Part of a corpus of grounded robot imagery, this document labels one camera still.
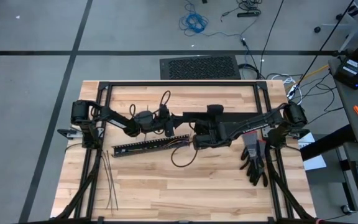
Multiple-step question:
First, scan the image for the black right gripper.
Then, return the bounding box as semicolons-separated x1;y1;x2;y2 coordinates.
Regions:
196;104;234;149

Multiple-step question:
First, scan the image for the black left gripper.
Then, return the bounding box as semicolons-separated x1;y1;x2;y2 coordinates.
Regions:
134;110;186;138

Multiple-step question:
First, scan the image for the black tray cover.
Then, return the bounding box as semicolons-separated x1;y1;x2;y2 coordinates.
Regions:
181;111;262;124

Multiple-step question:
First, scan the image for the black slotted cable tray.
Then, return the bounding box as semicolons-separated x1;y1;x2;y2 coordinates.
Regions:
111;134;191;158

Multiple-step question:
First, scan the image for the black perforated floor mat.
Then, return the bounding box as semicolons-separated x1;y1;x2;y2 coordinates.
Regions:
158;55;242;81

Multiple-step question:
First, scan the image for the black zip tie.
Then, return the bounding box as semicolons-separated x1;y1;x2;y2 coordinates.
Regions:
105;183;113;210
101;151;114;217
106;150;119;212

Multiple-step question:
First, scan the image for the black power strip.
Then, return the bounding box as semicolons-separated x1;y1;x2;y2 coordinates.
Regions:
236;9;262;19

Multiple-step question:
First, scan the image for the white paper sheet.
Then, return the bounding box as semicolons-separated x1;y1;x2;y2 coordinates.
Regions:
296;133;328;172

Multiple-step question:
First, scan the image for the dark blue padded bar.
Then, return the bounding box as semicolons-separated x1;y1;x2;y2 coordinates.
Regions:
300;123;356;162

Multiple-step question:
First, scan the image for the grey side desk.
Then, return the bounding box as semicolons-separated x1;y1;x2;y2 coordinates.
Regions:
328;57;358;146

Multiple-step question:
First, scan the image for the grey keyboard cart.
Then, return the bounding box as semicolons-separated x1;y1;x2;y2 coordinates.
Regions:
303;139;358;224

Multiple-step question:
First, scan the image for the black desktop device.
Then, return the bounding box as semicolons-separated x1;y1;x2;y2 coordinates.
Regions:
333;30;358;90

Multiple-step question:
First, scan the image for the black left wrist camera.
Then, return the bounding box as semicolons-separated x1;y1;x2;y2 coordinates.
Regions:
159;104;170;121

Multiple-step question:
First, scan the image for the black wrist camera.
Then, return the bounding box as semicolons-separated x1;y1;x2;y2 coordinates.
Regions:
159;104;170;121
193;134;213;151

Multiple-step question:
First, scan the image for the black left camera cable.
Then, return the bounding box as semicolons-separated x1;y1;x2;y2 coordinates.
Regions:
128;90;172;121

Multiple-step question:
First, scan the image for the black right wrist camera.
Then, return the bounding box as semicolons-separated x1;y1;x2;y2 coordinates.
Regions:
193;134;213;151

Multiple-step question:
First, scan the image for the black looped floor cable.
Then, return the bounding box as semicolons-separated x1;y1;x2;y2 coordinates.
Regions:
237;63;262;80

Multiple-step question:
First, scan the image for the white floor cable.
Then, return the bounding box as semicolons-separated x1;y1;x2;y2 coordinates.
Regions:
265;73;304;105

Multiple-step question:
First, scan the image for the black tangled floor cable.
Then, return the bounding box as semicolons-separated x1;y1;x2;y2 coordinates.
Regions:
289;72;345;127

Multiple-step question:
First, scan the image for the blue coiled cable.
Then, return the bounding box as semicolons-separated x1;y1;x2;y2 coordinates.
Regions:
178;0;245;39

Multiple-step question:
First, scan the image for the long black floor cable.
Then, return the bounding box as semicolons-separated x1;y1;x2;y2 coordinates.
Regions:
259;0;285;79

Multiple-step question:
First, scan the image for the yellow floor cable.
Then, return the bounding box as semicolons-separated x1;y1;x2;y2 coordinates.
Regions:
286;63;331;91

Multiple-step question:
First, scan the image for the black coiled cable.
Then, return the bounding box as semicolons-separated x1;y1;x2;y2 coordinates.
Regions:
220;0;264;23

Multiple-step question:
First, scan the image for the thin black slanted cable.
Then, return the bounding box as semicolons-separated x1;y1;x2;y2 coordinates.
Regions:
296;0;356;86

